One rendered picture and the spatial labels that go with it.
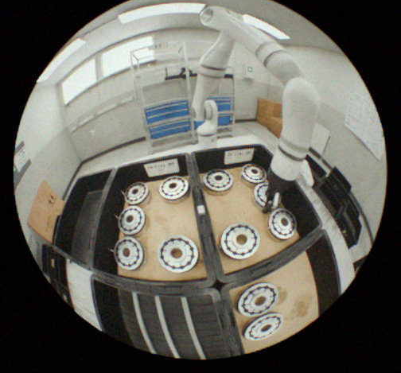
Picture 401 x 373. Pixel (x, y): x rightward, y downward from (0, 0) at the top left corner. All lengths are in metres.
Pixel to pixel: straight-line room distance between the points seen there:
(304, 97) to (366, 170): 3.01
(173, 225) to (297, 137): 0.37
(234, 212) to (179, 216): 0.17
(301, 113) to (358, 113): 2.91
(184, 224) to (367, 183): 3.26
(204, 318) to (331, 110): 3.29
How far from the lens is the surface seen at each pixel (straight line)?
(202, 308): 0.35
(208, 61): 0.41
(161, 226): 0.38
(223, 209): 0.38
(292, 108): 0.22
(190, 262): 0.31
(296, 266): 0.42
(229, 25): 0.33
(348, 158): 3.14
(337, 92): 3.20
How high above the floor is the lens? 1.16
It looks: 42 degrees down
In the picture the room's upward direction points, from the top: 5 degrees counter-clockwise
